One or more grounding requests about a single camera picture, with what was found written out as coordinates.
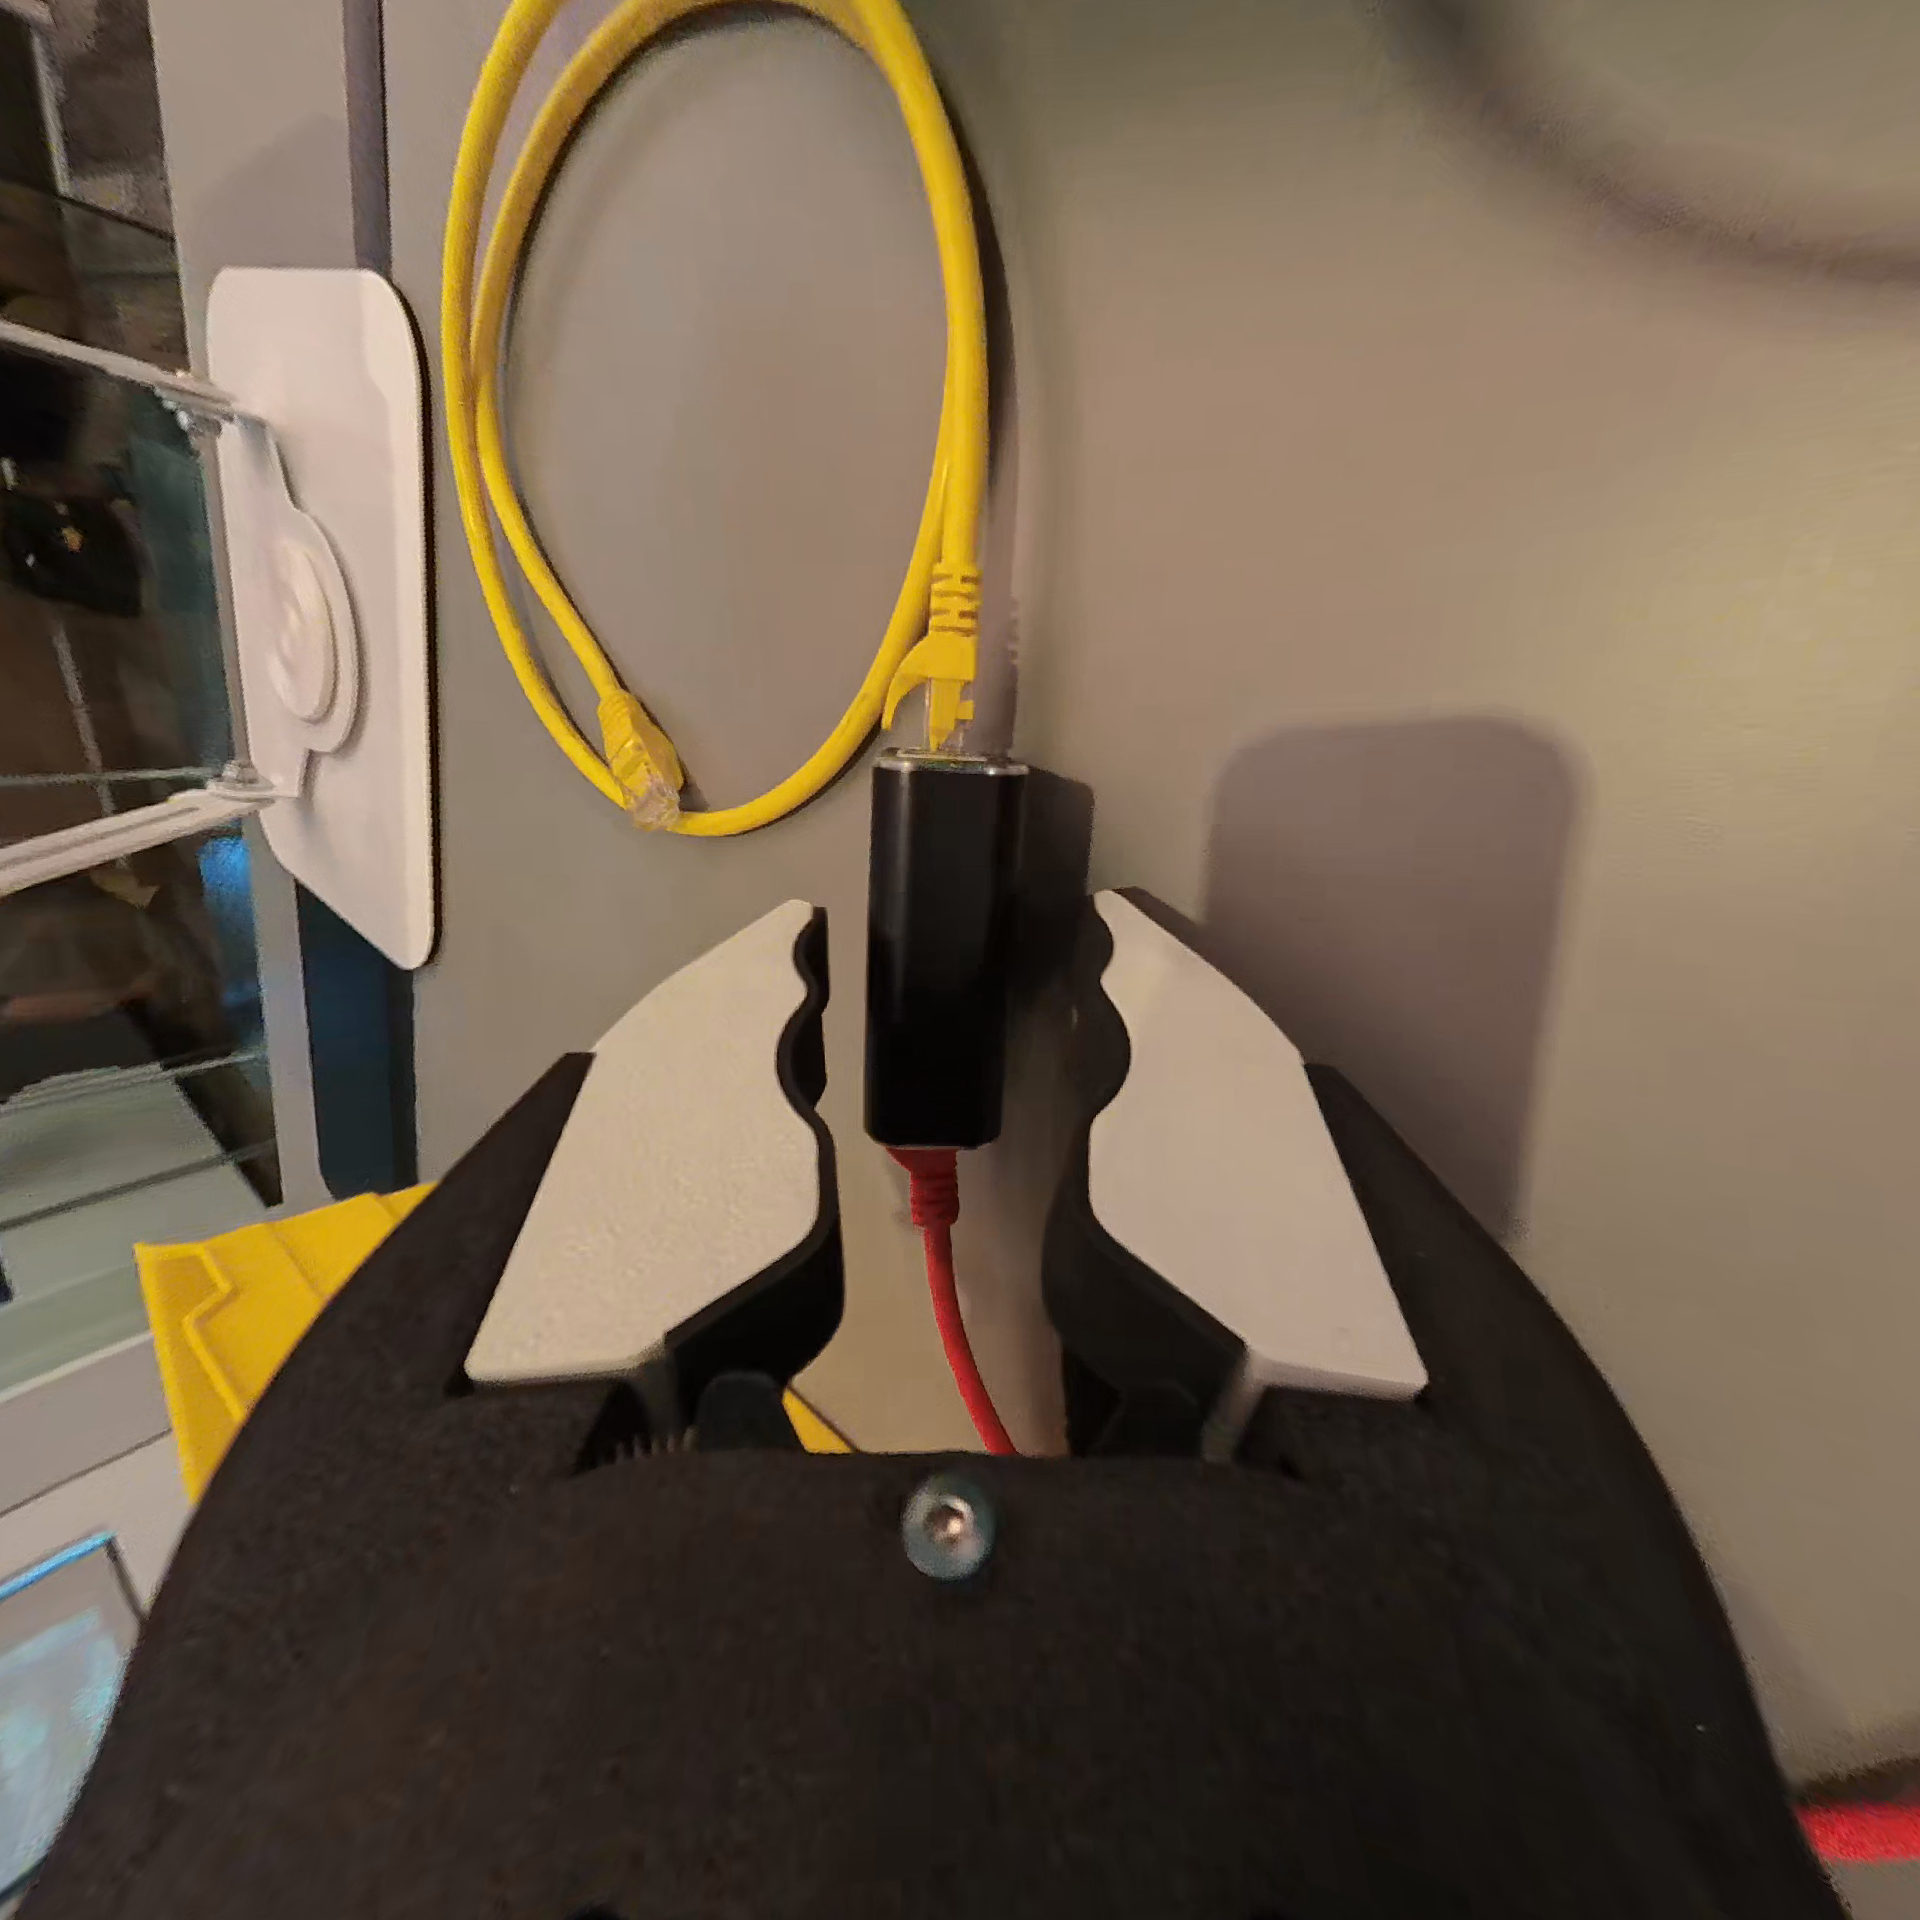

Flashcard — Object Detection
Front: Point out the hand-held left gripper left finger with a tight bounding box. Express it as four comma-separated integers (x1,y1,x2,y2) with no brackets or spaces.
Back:
465,896,847,1413

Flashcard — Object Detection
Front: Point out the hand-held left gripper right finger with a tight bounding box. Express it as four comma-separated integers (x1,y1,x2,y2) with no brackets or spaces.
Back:
1044,883,1432,1423

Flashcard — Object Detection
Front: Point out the red ethernet cable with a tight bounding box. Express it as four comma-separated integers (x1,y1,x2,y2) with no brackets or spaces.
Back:
884,1144,1920,1864

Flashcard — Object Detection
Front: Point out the black ethernet coupler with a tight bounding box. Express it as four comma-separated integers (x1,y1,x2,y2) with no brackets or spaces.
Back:
865,750,1030,1151

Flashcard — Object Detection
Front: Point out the yellow plastic bin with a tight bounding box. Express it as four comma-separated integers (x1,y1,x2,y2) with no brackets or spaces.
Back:
135,1182,856,1501

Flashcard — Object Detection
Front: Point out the yellow ethernet cable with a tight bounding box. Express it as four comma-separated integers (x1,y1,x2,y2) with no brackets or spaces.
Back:
442,0,993,839

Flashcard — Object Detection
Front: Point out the dark flat phone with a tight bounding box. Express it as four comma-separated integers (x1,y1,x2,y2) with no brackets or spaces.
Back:
295,883,418,1202

